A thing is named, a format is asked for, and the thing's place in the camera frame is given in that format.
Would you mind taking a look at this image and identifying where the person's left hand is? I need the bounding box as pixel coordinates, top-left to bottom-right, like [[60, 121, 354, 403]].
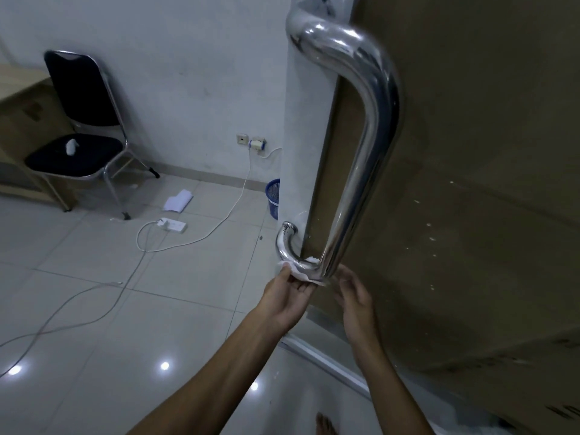
[[255, 265, 319, 337]]

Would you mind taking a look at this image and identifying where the person's right hand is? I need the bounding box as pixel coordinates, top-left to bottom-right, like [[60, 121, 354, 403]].
[[333, 264, 382, 360]]

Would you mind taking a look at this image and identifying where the person's left forearm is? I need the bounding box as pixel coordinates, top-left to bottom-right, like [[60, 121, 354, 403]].
[[127, 312, 291, 435]]

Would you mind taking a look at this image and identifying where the person's right forearm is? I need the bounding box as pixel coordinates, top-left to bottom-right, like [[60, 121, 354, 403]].
[[350, 346, 437, 435]]

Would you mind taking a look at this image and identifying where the blue plastic waste basket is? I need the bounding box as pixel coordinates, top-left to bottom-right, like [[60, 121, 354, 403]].
[[265, 178, 281, 221]]

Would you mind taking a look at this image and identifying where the white power strip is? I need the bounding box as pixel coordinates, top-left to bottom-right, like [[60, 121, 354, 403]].
[[156, 217, 188, 234]]

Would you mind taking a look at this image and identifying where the white folded paper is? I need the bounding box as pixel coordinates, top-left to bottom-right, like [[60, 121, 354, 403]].
[[162, 189, 195, 213]]

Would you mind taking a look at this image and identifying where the glass door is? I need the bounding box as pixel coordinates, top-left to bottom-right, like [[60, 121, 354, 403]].
[[277, 0, 580, 435]]

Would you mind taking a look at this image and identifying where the person's bare foot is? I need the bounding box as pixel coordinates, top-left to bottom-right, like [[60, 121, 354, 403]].
[[315, 412, 339, 435]]

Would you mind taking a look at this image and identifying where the black padded metal chair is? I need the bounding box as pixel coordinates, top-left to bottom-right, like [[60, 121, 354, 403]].
[[24, 50, 160, 221]]

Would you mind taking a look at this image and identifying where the light wooden desk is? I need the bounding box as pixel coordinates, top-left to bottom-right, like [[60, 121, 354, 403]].
[[0, 63, 81, 212]]

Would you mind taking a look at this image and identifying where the white power strip cable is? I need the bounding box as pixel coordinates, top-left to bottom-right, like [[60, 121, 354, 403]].
[[136, 149, 253, 254]]

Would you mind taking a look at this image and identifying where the chrome door pull handle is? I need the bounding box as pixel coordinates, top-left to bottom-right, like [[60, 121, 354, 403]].
[[275, 0, 402, 284]]

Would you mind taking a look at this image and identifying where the thin grey cable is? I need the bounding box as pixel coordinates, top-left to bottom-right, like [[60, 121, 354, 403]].
[[0, 224, 156, 379]]

